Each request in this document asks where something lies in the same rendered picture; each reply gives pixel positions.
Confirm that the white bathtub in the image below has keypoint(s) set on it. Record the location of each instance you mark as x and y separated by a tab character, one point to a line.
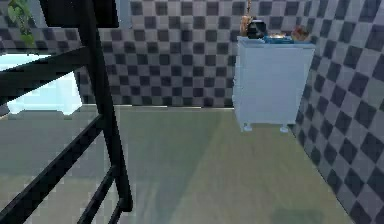
50	95

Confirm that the green house plant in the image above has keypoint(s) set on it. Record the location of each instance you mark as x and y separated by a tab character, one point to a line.
20	18

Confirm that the black metal shelf frame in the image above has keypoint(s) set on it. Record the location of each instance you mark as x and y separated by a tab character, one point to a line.
100	76

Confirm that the white cabinet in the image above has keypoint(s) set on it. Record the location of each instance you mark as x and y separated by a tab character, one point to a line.
270	83

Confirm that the golden statuette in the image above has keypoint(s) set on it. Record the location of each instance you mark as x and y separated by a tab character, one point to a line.
246	22

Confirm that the red brown round object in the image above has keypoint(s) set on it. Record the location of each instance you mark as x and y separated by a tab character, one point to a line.
300	33

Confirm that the black round pot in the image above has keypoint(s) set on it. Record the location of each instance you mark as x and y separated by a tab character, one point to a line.
256	29

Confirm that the blue tray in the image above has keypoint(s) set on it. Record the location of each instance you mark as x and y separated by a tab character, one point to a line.
278	39

